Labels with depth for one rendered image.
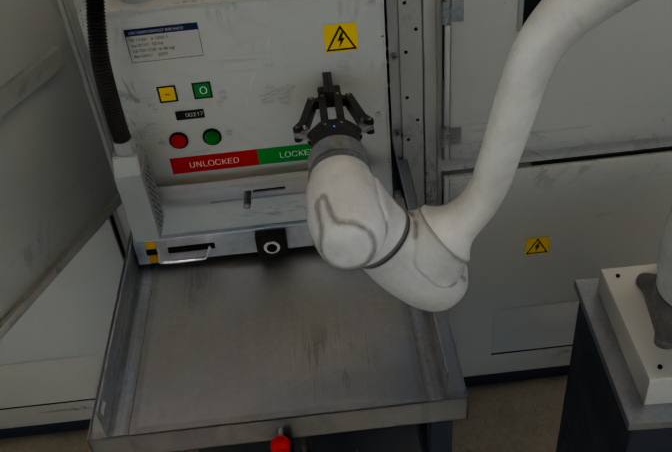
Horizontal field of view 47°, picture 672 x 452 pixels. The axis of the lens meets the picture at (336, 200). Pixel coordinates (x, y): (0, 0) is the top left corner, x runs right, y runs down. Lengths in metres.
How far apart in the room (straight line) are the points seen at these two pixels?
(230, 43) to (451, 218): 0.49
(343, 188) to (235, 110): 0.43
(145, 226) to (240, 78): 0.31
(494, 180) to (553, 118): 0.75
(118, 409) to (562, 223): 1.16
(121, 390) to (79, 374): 0.89
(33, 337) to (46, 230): 0.58
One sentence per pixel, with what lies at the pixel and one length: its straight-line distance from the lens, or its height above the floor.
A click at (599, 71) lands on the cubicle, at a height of 1.03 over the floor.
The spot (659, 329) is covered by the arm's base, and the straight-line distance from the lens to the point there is 1.49.
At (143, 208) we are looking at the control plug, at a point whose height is 1.08.
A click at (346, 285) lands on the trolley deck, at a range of 1.50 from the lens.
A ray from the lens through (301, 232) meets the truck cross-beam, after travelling 1.54.
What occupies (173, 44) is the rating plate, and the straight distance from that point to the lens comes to 1.34.
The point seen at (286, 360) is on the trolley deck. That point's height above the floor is 0.85.
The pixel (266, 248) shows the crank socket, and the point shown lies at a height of 0.90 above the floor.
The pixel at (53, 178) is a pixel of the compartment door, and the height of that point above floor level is 1.00.
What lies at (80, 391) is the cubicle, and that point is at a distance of 2.36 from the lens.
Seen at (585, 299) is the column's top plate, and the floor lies 0.75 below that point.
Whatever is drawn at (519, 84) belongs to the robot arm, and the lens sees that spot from 1.02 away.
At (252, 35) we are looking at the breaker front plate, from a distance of 1.32.
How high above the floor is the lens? 1.89
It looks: 38 degrees down
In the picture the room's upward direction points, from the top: 6 degrees counter-clockwise
